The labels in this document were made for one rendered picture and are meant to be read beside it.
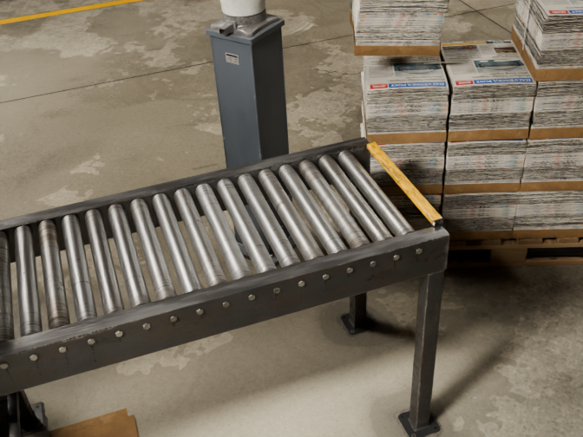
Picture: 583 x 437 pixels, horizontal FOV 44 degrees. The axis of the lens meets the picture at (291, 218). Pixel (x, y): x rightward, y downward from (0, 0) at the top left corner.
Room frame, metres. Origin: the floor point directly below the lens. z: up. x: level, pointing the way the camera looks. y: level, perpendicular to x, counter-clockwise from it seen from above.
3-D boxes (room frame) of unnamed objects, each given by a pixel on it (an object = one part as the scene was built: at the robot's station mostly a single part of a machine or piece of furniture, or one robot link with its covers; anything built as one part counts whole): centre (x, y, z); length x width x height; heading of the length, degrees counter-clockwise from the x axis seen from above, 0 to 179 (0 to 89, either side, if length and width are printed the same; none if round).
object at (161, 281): (1.51, 0.38, 0.77); 0.47 x 0.05 x 0.05; 17
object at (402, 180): (1.71, -0.33, 0.81); 0.43 x 0.03 x 0.02; 17
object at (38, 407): (1.59, 0.95, 0.01); 0.14 x 0.14 x 0.01; 17
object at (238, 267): (1.56, 0.19, 0.77); 0.47 x 0.05 x 0.05; 17
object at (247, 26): (2.46, 0.13, 1.03); 0.22 x 0.18 x 0.06; 144
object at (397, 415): (1.48, -0.38, 0.01); 0.14 x 0.13 x 0.01; 17
